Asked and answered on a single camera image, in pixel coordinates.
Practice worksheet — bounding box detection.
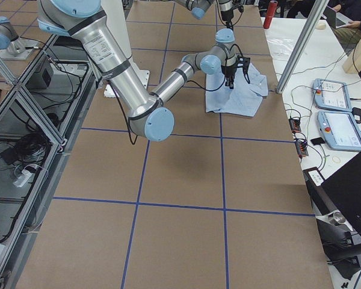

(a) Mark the red cylinder bottle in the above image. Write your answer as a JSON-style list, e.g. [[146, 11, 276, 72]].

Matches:
[[263, 0, 278, 30]]

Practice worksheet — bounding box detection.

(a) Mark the black laptop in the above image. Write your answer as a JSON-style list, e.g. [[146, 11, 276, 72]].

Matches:
[[303, 151, 361, 233]]

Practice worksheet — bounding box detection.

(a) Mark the light blue button shirt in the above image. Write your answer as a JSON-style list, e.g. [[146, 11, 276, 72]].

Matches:
[[205, 64, 268, 117]]

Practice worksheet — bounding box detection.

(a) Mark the white camera column base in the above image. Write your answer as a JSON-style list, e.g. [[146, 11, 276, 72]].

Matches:
[[101, 0, 150, 88]]

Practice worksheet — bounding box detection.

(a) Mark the seated person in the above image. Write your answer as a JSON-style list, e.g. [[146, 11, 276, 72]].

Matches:
[[327, 0, 361, 46]]

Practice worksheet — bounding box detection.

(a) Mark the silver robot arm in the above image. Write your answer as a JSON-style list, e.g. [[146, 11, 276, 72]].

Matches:
[[174, 0, 234, 29], [37, 1, 238, 141]]

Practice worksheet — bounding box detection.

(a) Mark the clear plastic bag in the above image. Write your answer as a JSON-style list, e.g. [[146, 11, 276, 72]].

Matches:
[[266, 36, 296, 61]]

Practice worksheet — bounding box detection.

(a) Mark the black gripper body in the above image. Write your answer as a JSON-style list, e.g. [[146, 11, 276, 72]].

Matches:
[[221, 10, 233, 22], [223, 66, 236, 78]]

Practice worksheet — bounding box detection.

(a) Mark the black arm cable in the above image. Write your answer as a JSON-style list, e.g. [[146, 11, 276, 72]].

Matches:
[[186, 43, 251, 92]]

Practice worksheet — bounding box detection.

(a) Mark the near blue teach pendant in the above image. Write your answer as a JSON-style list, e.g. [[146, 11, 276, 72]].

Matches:
[[317, 110, 361, 152]]

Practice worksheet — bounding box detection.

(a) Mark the blue teach pendant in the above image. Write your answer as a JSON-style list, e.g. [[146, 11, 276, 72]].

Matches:
[[312, 78, 352, 112], [317, 110, 361, 152]]

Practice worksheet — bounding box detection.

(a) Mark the far blue teach pendant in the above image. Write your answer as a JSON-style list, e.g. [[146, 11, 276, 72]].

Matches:
[[312, 78, 352, 112]]

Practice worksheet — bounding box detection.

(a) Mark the grey aluminium frame post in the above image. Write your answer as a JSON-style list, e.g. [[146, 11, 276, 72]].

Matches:
[[276, 0, 328, 94]]

